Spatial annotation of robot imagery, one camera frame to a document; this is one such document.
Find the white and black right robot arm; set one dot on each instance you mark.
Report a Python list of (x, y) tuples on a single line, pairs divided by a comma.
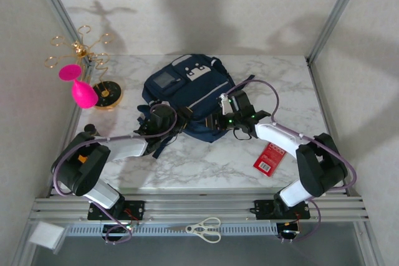
[(274, 132)]

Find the small dark bottle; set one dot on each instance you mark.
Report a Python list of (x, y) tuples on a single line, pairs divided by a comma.
[(90, 129)]

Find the red card package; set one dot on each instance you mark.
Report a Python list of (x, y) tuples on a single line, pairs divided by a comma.
[(269, 163)]

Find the aluminium cross rail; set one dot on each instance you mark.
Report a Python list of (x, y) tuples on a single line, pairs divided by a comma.
[(202, 207)]

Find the navy blue student backpack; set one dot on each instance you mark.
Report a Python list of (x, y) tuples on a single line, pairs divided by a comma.
[(193, 91)]

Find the aluminium side rail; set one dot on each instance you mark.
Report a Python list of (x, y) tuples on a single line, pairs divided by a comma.
[(318, 85), (74, 113)]

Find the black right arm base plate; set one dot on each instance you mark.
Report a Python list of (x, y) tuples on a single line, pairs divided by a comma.
[(263, 210)]

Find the pink plastic goblet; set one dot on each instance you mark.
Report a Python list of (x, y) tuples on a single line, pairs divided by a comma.
[(83, 93)]

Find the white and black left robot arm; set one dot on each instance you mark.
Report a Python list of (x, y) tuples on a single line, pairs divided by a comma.
[(99, 191)]

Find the white paper in clear sleeve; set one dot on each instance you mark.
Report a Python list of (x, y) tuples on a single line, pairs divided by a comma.
[(45, 235)]

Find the small circuit board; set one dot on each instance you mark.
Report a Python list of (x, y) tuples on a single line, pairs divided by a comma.
[(290, 231), (131, 227)]

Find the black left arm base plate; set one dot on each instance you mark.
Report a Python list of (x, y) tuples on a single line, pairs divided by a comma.
[(137, 210)]

